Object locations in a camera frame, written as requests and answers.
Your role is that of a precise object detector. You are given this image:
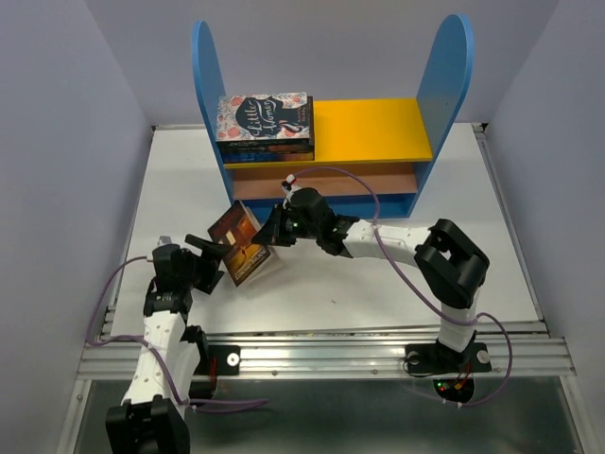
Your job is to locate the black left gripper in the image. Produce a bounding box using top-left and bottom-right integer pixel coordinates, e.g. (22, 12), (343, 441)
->
(180, 235), (232, 294)

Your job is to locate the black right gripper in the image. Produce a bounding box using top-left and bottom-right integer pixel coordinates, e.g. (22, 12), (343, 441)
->
(251, 202), (320, 248)

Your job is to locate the dark red book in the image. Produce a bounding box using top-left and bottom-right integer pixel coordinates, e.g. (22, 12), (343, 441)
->
(207, 201), (283, 287)

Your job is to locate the Three Days to See book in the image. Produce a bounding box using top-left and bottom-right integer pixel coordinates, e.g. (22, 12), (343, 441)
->
(221, 151), (315, 162)

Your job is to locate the A Tale of Two Cities book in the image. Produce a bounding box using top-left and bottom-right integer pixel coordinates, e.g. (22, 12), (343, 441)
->
(216, 96), (315, 153)

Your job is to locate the Little Women floral book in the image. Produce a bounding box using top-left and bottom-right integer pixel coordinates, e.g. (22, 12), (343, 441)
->
(215, 92), (309, 146)

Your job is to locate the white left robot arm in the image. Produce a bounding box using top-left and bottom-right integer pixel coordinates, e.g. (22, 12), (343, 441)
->
(105, 235), (230, 453)

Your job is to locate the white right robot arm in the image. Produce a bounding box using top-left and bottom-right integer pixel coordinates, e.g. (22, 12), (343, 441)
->
(251, 183), (490, 369)

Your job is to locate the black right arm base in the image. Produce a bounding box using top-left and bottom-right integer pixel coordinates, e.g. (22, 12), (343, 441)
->
(403, 330), (493, 406)

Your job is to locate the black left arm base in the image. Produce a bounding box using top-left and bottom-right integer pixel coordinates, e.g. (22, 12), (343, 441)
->
(181, 326), (241, 400)

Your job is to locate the blue yellow wooden bookshelf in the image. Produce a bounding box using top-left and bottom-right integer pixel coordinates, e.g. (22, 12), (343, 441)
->
(191, 14), (475, 219)

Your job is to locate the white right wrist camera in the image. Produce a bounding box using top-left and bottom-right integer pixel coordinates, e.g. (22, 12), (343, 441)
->
(281, 174), (301, 206)

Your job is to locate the aluminium mounting rail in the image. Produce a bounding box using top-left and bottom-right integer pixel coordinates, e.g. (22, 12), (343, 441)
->
(75, 323), (579, 379)

